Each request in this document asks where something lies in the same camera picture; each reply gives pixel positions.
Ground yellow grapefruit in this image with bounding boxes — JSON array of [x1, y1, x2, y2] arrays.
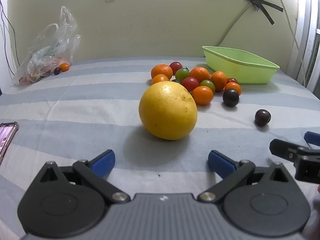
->
[[139, 81, 198, 141]]

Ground black cable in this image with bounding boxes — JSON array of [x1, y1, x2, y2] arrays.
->
[[0, 0, 20, 67], [1, 9, 15, 81]]

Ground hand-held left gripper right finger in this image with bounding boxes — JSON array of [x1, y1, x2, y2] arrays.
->
[[197, 150, 291, 204]]

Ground white window frame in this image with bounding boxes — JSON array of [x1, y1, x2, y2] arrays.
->
[[295, 0, 320, 93]]

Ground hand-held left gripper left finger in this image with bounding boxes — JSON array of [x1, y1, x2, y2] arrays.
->
[[40, 149, 131, 204]]

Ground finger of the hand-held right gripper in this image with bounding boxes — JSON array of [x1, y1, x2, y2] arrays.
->
[[304, 131, 320, 146], [269, 139, 320, 164]]

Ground clear plastic bag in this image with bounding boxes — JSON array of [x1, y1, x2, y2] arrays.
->
[[12, 6, 82, 87]]

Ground grey cable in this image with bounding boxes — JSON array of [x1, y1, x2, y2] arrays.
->
[[219, 1, 257, 47]]

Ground green plastic basket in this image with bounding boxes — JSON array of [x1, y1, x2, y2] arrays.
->
[[202, 46, 280, 85]]

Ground striped bed sheet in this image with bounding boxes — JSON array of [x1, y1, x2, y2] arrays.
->
[[0, 56, 320, 240]]

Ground orange mandarin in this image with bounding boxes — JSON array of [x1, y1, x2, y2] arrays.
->
[[151, 64, 173, 80]]

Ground orange tomatoes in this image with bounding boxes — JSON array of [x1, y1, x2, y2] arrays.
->
[[210, 71, 228, 92], [189, 66, 211, 83]]

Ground smartphone in clear case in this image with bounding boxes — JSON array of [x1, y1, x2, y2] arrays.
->
[[0, 121, 20, 166]]

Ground black tape cross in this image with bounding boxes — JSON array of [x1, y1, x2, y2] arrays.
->
[[234, 0, 284, 26]]

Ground green cherry tomato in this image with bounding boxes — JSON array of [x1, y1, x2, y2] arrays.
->
[[175, 68, 190, 82], [199, 79, 216, 93]]

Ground white cable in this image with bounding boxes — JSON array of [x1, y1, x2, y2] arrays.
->
[[271, 0, 308, 87]]

